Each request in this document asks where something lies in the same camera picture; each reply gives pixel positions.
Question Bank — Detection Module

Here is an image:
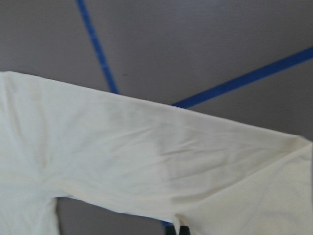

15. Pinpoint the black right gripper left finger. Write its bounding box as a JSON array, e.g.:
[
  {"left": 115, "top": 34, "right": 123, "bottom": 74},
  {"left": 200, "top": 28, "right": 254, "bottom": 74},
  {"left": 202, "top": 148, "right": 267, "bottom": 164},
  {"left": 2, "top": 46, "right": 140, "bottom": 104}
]
[{"left": 164, "top": 225, "right": 176, "bottom": 235}]

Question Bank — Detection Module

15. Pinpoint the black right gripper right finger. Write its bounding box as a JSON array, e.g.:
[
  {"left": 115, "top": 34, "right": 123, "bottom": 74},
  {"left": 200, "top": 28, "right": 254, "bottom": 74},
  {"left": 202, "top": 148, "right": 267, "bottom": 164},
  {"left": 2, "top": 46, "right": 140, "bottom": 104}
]
[{"left": 179, "top": 226, "right": 190, "bottom": 235}]

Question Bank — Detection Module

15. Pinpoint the beige long-sleeve printed shirt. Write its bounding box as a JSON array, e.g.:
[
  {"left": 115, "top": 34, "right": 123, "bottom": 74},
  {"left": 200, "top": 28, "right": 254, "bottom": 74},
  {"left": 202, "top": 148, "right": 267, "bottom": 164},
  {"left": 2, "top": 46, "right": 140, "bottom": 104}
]
[{"left": 0, "top": 71, "right": 313, "bottom": 235}]

